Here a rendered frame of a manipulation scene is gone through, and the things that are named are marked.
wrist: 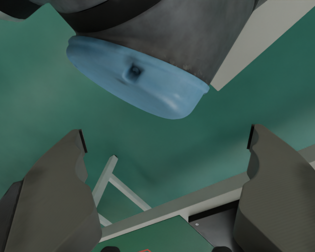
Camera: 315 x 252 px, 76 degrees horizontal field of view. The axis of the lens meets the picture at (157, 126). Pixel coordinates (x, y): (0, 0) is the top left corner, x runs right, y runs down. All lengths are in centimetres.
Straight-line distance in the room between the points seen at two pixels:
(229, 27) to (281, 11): 25
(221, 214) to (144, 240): 34
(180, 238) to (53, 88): 118
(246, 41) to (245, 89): 88
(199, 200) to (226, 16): 56
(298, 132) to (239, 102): 43
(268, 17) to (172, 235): 70
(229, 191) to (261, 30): 41
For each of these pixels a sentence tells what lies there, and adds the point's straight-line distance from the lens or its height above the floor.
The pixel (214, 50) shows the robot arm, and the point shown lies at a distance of 17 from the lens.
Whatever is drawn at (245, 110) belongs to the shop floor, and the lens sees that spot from 135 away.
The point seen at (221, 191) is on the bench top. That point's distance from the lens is 64.
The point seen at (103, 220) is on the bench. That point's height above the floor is 19.
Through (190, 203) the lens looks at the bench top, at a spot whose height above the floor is 74.
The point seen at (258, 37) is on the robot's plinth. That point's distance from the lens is 42.
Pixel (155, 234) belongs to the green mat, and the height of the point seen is 75.
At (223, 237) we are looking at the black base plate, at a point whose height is 77.
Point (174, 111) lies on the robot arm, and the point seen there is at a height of 101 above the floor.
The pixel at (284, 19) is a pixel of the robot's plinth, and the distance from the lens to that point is 43.
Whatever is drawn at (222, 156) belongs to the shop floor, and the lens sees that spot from 153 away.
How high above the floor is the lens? 115
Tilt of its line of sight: 56 degrees down
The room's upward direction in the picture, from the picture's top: 166 degrees counter-clockwise
